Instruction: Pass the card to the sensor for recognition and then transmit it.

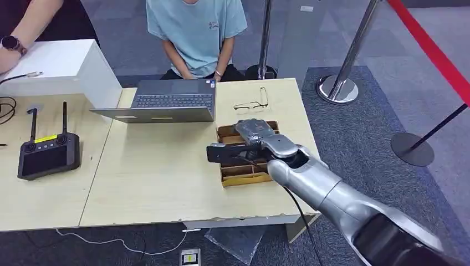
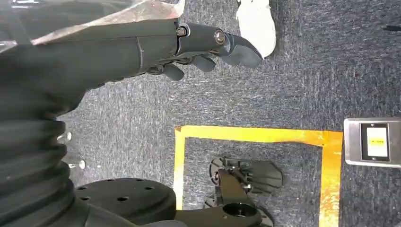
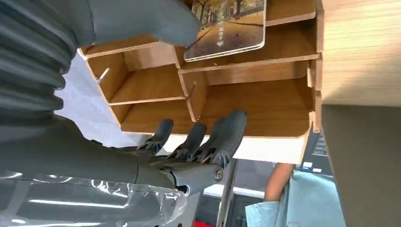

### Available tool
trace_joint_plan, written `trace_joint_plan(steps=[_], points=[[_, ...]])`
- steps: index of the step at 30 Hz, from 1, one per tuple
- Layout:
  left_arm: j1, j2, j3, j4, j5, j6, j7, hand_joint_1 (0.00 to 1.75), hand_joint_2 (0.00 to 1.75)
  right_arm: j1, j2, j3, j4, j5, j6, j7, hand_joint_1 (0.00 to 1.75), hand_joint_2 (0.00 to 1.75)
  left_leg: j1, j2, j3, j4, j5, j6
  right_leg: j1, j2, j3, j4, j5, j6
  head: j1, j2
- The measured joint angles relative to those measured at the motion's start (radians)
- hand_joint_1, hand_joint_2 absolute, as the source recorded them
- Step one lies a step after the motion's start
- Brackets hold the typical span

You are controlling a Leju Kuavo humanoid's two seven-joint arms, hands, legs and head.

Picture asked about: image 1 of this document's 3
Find black-rimmed eyeglasses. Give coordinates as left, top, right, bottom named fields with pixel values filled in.
left=233, top=86, right=269, bottom=112

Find wooden card box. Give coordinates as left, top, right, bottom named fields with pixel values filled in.
left=216, top=120, right=280, bottom=188

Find grey laptop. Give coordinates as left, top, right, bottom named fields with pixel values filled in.
left=89, top=79, right=217, bottom=124

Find person in pale blue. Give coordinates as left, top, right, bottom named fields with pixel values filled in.
left=146, top=0, right=248, bottom=81

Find clear plastic sheet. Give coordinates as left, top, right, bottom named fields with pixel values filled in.
left=204, top=226, right=266, bottom=265

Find pale desk leg panel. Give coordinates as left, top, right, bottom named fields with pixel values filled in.
left=285, top=214, right=320, bottom=244

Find floor socket plate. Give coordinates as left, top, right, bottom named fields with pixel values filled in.
left=180, top=248, right=202, bottom=266

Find black stanchion with round base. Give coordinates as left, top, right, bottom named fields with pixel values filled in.
left=390, top=104, right=469, bottom=168

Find white box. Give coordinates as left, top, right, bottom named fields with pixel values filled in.
left=0, top=39, right=122, bottom=110

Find black remote controller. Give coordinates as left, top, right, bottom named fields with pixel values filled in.
left=17, top=101, right=81, bottom=181

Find person in dark top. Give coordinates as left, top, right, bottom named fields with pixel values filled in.
left=0, top=0, right=100, bottom=74

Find red barrier belt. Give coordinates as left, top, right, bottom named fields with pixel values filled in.
left=387, top=0, right=470, bottom=107

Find dark wristwatch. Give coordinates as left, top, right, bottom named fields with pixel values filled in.
left=1, top=35, right=28, bottom=57

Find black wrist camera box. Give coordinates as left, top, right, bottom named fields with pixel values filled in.
left=206, top=143, right=274, bottom=168

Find chrome stanchion post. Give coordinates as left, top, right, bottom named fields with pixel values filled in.
left=316, top=0, right=381, bottom=105

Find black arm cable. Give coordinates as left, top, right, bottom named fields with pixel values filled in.
left=234, top=156, right=323, bottom=266

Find white floor cable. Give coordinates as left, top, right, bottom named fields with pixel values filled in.
left=55, top=228, right=202, bottom=257

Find black cable with pale plug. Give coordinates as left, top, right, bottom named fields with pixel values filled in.
left=0, top=71, right=44, bottom=86

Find coiled black cable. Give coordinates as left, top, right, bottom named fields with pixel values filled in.
left=0, top=96, right=17, bottom=126

